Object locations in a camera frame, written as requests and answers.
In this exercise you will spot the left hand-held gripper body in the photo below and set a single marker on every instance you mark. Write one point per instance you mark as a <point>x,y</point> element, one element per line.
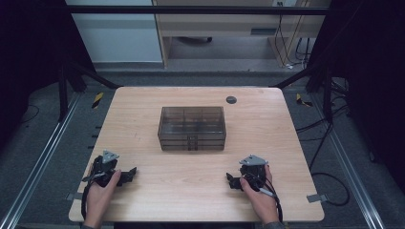
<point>103,170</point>

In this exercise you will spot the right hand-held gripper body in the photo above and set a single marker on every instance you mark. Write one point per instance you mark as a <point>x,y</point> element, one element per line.
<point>254,171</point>

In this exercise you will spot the smoky transparent drawer box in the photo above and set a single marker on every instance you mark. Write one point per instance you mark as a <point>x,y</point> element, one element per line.
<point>191,119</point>

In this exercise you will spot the person's left hand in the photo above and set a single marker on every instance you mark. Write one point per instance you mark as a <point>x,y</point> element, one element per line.
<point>97,200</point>

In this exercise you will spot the person's right hand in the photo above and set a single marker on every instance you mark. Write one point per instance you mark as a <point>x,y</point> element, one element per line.
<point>262,205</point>

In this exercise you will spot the grey tape piece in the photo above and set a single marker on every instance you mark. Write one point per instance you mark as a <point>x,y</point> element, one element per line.
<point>316,198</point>
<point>74,196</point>

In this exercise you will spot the grey round table grommet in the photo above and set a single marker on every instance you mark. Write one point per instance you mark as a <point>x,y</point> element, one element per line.
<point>231,99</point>

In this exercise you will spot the white cabinet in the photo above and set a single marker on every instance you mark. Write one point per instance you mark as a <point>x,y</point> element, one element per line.
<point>117,38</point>

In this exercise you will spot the black curtain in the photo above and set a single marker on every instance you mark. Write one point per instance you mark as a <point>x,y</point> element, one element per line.
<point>28,47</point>
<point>375,63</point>

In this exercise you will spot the light wooden desk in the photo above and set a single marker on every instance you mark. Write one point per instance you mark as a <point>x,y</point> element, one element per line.
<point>216,25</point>

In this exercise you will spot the aluminium floor rail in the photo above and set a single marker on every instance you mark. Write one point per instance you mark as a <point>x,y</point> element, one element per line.
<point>41,159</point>
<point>350,165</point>

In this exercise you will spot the black frame post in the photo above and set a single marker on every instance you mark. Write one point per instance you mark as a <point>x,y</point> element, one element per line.
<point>328,95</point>
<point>63,95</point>

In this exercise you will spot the black frame strut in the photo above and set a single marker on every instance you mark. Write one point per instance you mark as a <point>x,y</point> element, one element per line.
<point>293,79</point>
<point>95,76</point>

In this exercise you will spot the black frame bar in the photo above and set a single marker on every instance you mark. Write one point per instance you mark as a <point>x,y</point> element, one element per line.
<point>191,10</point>

